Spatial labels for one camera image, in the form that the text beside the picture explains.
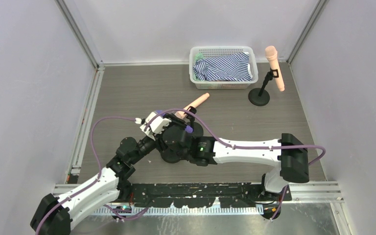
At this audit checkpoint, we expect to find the purple microphone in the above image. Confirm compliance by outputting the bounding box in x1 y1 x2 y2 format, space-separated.
151 110 195 134

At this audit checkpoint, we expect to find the black stand front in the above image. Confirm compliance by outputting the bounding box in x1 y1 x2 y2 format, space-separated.
248 69 279 106

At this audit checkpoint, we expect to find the black stand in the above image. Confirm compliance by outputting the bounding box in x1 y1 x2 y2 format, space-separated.
248 69 279 106
160 149 184 164
183 113 204 139

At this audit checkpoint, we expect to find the peach microphone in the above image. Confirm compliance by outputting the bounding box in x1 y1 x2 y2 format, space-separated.
265 46 285 92
175 93 210 119

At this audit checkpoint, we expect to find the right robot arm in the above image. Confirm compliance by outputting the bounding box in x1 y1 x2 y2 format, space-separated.
151 114 309 193

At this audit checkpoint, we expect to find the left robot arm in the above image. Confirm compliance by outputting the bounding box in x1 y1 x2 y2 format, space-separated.
30 137 156 235

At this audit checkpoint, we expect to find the white plastic basket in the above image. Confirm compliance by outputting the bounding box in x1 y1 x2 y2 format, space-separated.
189 46 259 89

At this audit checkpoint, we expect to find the green cloth item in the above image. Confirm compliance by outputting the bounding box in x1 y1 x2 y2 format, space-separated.
194 52 204 62

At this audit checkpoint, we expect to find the blue striped cloth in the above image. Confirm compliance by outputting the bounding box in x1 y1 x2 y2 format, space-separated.
192 52 253 82

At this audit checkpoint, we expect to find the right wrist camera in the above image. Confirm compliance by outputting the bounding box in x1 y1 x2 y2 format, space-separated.
140 110 171 140

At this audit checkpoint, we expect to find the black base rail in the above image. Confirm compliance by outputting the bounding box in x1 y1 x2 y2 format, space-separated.
54 181 344 219

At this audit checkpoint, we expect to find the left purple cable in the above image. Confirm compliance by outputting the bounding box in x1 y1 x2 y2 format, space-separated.
34 116 141 235

